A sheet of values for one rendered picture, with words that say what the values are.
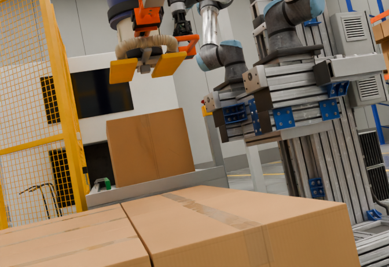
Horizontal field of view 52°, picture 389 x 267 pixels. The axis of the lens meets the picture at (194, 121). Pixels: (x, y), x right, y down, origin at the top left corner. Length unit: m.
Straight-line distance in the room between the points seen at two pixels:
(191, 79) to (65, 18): 3.82
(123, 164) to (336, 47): 1.20
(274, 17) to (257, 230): 1.16
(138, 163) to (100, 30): 9.64
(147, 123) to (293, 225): 1.37
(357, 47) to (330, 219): 1.40
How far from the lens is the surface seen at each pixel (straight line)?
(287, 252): 0.81
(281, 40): 1.75
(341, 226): 0.86
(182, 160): 2.07
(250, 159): 5.15
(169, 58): 1.54
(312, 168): 1.99
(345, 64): 1.71
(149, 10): 1.36
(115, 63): 1.50
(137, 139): 2.05
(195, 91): 11.64
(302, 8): 1.71
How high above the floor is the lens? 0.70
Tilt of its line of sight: 5 degrees up
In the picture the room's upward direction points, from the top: 12 degrees counter-clockwise
